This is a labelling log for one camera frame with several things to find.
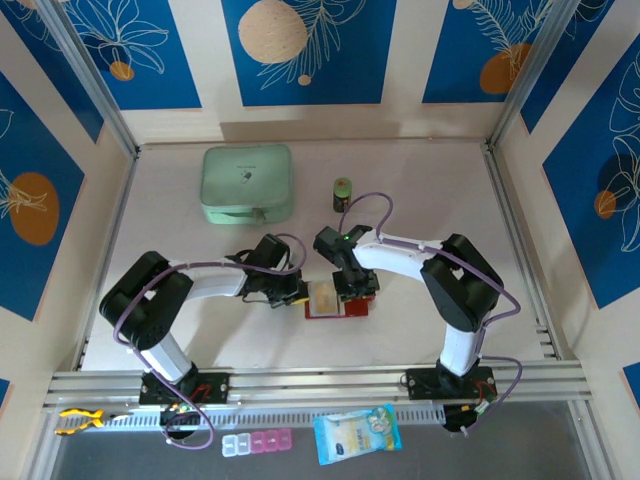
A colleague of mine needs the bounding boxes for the red leather card holder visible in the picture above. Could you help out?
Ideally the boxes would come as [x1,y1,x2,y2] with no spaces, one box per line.
[303,280,375,321]

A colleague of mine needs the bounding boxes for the dark bottle with green lid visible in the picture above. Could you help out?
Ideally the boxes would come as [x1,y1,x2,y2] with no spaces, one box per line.
[332,177,353,215]

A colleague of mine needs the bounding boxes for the mint green zip pouch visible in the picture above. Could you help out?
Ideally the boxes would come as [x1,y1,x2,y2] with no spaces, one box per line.
[199,144,294,227]

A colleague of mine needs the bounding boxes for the blue wet wipes packet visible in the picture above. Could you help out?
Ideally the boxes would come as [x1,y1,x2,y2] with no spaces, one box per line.
[312,403,403,467]

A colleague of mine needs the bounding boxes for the white and pink pill organizer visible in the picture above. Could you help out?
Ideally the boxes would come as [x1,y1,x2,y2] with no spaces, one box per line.
[221,427,293,457]

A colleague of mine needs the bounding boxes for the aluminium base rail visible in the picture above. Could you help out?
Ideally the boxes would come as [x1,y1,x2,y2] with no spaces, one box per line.
[42,359,594,409]

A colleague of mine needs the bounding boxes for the grey slotted cable duct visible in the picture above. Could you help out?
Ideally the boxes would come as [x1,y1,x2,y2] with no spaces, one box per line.
[99,404,447,435]

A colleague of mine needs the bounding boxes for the black cable connector block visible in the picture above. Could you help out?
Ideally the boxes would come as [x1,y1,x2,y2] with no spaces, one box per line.
[442,402,484,435]
[159,404,204,434]

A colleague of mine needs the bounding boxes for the aluminium table side rail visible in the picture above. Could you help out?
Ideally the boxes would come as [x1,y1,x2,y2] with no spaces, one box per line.
[484,147,564,360]

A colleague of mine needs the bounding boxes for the yellow handled pliers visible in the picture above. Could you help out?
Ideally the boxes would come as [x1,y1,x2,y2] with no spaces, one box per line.
[54,407,134,436]

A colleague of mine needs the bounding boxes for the aluminium frame post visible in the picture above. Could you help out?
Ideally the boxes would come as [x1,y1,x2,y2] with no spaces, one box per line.
[37,0,142,157]
[487,0,585,151]

